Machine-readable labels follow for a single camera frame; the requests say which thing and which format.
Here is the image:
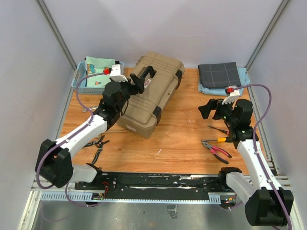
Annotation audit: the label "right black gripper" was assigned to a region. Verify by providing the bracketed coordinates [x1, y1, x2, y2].
[198, 96, 236, 127]

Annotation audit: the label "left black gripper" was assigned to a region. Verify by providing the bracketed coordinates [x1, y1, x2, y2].
[110, 74, 145, 112]

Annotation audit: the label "tan plastic tool box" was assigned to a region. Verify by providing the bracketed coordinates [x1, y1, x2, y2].
[117, 51, 185, 138]

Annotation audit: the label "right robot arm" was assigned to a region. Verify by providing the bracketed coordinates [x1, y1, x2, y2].
[198, 99, 294, 229]

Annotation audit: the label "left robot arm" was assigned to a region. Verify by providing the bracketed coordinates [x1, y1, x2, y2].
[35, 64, 155, 189]

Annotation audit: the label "red black thin screwdriver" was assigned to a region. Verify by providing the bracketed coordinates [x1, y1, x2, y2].
[208, 125, 229, 135]

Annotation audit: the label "dark grey checked cloth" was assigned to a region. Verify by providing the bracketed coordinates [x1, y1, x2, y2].
[198, 62, 241, 89]

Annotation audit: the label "light blue folded cloth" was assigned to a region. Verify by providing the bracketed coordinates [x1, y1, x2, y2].
[198, 67, 250, 96]

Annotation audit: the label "green cartoon print cloth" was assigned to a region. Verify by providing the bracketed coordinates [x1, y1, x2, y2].
[85, 56, 115, 88]

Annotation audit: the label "blue plastic basket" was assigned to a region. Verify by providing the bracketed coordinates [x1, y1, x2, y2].
[71, 61, 124, 94]

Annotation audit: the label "silver open-end wrench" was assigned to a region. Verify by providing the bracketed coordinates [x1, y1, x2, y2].
[82, 106, 97, 113]

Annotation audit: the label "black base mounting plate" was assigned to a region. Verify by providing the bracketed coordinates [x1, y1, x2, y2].
[74, 172, 234, 200]

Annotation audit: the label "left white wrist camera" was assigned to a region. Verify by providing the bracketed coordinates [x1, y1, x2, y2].
[103, 64, 128, 82]

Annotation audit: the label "orange handled screwdriver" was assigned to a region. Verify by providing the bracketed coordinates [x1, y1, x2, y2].
[201, 138, 228, 143]

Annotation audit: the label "red handled pliers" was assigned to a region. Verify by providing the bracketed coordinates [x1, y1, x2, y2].
[201, 140, 232, 164]

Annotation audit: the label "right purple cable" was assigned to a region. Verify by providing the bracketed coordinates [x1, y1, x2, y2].
[226, 83, 293, 230]

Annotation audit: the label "purple cable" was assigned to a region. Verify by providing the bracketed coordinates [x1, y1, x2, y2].
[226, 83, 293, 230]
[35, 71, 106, 222]

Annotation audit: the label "wooden handle tool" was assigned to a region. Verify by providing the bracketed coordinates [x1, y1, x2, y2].
[105, 130, 129, 134]

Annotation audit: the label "black handled pliers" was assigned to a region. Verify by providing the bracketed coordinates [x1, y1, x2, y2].
[84, 135, 109, 165]

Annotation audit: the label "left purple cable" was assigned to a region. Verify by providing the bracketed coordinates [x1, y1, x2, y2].
[35, 71, 106, 222]

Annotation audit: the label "blue slotted cable duct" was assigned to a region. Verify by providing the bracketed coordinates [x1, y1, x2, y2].
[41, 192, 222, 205]

